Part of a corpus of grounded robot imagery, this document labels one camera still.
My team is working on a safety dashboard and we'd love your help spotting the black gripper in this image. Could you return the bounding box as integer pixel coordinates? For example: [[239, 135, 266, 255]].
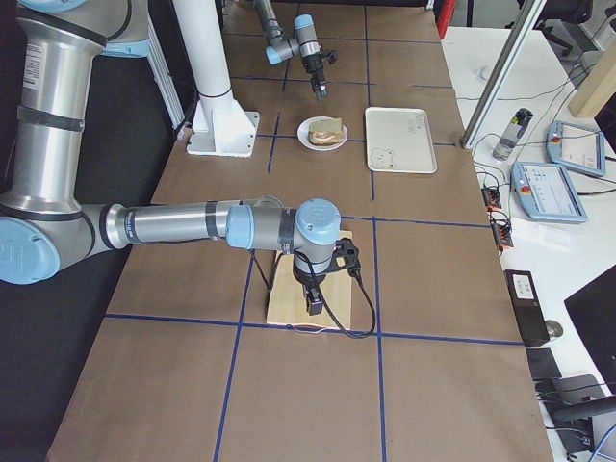
[[302, 53, 327, 101], [293, 254, 326, 316]]

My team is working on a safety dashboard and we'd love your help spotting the bread slice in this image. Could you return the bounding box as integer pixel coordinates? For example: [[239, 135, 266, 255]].
[[310, 117, 343, 144]]

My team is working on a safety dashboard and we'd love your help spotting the white round plate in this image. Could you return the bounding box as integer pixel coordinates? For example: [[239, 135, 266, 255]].
[[296, 115, 348, 151]]

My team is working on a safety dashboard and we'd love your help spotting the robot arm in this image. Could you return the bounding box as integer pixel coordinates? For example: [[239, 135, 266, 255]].
[[1, 56, 264, 325], [251, 0, 337, 101]]

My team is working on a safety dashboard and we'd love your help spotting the bamboo cutting board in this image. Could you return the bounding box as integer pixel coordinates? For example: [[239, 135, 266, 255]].
[[266, 255, 352, 329]]

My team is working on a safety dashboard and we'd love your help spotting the cream bear serving tray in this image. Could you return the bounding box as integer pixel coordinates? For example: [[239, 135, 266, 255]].
[[365, 107, 437, 174]]

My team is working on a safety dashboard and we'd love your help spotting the clear water bottle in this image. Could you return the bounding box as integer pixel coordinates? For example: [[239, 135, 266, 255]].
[[492, 108, 533, 161]]

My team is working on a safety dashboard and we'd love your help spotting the orange black connector strip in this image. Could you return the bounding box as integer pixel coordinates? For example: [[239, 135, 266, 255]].
[[481, 186, 514, 253]]

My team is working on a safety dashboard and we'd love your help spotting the black power brick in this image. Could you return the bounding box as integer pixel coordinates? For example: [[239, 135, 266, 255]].
[[503, 269, 550, 347]]

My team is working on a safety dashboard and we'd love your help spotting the near teach pendant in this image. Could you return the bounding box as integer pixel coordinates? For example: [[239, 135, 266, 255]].
[[510, 162, 588, 223]]

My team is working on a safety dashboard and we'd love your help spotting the teach pendant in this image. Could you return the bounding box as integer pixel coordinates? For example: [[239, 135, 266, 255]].
[[546, 120, 606, 177], [510, 162, 588, 223]]

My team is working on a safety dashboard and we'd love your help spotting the far teach pendant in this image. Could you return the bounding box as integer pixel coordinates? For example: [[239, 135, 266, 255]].
[[546, 120, 606, 177]]

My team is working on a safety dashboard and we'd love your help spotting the black monitor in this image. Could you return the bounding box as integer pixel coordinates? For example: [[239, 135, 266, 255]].
[[565, 268, 616, 391]]

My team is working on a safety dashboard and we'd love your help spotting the black camera cable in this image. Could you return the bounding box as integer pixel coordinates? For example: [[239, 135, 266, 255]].
[[307, 269, 377, 339]]

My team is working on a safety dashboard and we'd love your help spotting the metal board handle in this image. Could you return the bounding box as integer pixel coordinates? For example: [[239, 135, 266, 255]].
[[287, 324, 327, 335]]

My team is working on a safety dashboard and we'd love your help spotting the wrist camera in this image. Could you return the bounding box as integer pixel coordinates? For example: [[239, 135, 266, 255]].
[[328, 238, 361, 279], [320, 49, 338, 65]]

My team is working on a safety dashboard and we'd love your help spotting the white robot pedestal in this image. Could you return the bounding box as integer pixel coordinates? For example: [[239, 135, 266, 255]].
[[172, 0, 260, 158]]

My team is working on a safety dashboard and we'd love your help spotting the aluminium frame post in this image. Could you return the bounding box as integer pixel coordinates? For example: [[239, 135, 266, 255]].
[[460, 0, 547, 149]]

